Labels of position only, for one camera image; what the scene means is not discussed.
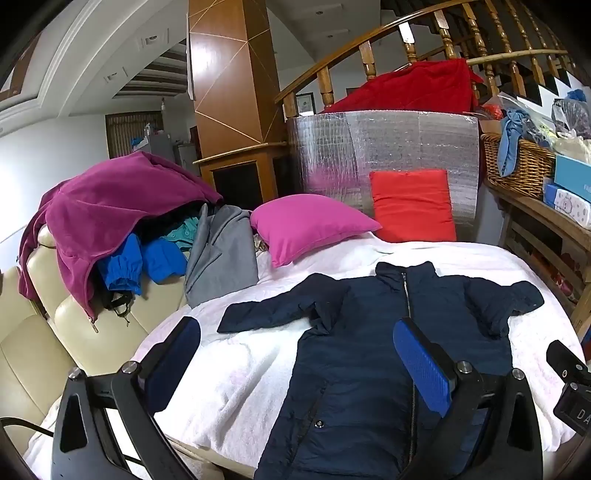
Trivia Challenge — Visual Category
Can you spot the wooden shelf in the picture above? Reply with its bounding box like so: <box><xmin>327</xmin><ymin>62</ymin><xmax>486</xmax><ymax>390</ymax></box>
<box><xmin>482</xmin><ymin>178</ymin><xmax>591</xmax><ymax>333</ymax></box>

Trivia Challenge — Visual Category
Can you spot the white patterned tissue box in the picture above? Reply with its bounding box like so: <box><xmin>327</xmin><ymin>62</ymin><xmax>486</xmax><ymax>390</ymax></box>
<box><xmin>553</xmin><ymin>188</ymin><xmax>591</xmax><ymax>227</ymax></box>

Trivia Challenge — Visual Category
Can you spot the red pillow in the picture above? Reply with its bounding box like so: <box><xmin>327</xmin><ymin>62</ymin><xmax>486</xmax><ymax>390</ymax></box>
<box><xmin>369</xmin><ymin>169</ymin><xmax>458</xmax><ymax>243</ymax></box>

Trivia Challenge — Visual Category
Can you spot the teal garment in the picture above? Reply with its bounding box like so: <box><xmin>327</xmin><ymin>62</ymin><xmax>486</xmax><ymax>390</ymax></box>
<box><xmin>159</xmin><ymin>217</ymin><xmax>201</xmax><ymax>252</ymax></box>

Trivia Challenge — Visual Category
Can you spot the silver foil insulation mat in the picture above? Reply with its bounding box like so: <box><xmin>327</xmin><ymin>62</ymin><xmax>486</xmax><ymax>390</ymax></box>
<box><xmin>286</xmin><ymin>110</ymin><xmax>481</xmax><ymax>243</ymax></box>

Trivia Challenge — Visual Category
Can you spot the white fleece blanket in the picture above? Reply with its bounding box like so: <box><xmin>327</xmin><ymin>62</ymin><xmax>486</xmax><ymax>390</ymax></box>
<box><xmin>23</xmin><ymin>231</ymin><xmax>585</xmax><ymax>480</ymax></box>

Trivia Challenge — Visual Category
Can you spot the brown wooden wardrobe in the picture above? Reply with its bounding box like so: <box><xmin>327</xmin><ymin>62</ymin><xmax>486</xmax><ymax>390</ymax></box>
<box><xmin>187</xmin><ymin>0</ymin><xmax>289</xmax><ymax>213</ymax></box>

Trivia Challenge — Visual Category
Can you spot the grey refrigerator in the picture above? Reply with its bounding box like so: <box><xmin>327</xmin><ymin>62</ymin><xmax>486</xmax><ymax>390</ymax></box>
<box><xmin>148</xmin><ymin>131</ymin><xmax>174</xmax><ymax>162</ymax></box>

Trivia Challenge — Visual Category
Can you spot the clear plastic bag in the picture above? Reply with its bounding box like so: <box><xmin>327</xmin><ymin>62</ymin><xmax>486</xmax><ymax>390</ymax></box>
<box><xmin>551</xmin><ymin>98</ymin><xmax>591</xmax><ymax>139</ymax></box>

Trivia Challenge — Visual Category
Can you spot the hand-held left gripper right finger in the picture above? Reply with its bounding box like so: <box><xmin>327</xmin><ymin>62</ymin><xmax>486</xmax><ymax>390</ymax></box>
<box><xmin>392</xmin><ymin>318</ymin><xmax>544</xmax><ymax>480</ymax></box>

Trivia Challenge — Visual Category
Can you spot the red blanket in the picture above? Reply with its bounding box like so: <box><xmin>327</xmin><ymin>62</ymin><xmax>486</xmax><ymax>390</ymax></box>
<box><xmin>321</xmin><ymin>58</ymin><xmax>483</xmax><ymax>114</ymax></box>

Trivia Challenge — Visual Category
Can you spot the black cable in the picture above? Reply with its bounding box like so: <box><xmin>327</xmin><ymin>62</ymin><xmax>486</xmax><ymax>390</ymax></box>
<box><xmin>0</xmin><ymin>416</ymin><xmax>58</xmax><ymax>439</ymax></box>

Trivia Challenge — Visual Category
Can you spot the grey coat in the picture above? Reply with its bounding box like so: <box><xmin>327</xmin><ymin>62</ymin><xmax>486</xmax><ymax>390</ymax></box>
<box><xmin>185</xmin><ymin>204</ymin><xmax>259</xmax><ymax>308</ymax></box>

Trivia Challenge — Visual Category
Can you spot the light blue cloth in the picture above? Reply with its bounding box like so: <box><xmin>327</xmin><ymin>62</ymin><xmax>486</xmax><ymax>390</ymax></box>
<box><xmin>496</xmin><ymin>109</ymin><xmax>536</xmax><ymax>177</ymax></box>

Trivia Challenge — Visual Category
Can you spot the purple fleece garment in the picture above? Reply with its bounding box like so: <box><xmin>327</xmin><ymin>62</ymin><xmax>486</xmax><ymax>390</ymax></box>
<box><xmin>18</xmin><ymin>151</ymin><xmax>225</xmax><ymax>321</ymax></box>

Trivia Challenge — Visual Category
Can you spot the magenta pillow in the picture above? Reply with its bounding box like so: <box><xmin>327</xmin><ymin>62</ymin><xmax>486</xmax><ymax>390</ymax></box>
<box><xmin>249</xmin><ymin>194</ymin><xmax>383</xmax><ymax>268</ymax></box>

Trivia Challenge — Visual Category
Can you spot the navy puffer jacket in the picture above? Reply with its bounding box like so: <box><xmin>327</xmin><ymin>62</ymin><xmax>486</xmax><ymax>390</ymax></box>
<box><xmin>217</xmin><ymin>261</ymin><xmax>546</xmax><ymax>480</ymax></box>

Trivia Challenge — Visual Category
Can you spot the black strap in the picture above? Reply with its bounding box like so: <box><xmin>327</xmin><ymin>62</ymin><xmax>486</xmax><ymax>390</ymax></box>
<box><xmin>102</xmin><ymin>291</ymin><xmax>134</xmax><ymax>328</ymax></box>

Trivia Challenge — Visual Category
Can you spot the cream leather sofa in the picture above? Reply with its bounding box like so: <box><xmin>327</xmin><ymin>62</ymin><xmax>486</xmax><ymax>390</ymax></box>
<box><xmin>0</xmin><ymin>226</ymin><xmax>190</xmax><ymax>444</ymax></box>

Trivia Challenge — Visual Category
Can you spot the wicker basket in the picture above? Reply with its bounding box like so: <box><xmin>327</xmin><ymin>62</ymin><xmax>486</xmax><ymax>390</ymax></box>
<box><xmin>480</xmin><ymin>133</ymin><xmax>557</xmax><ymax>200</ymax></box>

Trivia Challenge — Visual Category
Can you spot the bright blue jacket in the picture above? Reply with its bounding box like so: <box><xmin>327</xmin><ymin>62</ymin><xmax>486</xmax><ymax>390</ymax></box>
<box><xmin>96</xmin><ymin>233</ymin><xmax>189</xmax><ymax>296</ymax></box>

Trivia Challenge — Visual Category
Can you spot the blue tissue box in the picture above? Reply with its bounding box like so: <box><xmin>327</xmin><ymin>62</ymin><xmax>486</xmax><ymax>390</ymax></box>
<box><xmin>554</xmin><ymin>154</ymin><xmax>591</xmax><ymax>191</ymax></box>

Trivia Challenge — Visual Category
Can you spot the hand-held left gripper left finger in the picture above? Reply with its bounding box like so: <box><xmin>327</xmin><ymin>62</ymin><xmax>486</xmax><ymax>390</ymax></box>
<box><xmin>51</xmin><ymin>316</ymin><xmax>201</xmax><ymax>480</ymax></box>

